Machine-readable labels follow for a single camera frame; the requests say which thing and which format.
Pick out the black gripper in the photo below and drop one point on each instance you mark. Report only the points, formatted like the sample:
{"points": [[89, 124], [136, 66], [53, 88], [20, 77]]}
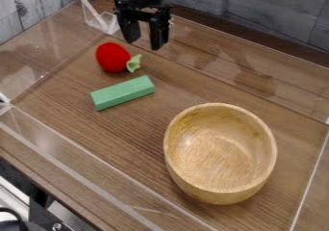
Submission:
{"points": [[152, 11]]}

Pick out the red plush fruit green stem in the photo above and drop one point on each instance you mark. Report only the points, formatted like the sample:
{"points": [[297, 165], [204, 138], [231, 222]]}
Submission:
{"points": [[113, 58]]}

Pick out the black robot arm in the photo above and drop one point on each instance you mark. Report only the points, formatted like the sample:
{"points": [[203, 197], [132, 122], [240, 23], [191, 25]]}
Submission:
{"points": [[151, 11]]}

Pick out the green rectangular block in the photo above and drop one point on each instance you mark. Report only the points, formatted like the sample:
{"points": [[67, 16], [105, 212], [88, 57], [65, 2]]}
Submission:
{"points": [[121, 92]]}

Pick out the light wooden bowl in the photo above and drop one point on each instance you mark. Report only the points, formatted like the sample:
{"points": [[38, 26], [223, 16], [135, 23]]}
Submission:
{"points": [[219, 152]]}

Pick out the clear acrylic tray enclosure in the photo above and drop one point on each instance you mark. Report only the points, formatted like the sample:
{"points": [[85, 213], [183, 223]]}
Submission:
{"points": [[97, 159]]}

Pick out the black bracket bottom left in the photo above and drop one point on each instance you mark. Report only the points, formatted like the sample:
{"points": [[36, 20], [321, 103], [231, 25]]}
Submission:
{"points": [[41, 220]]}

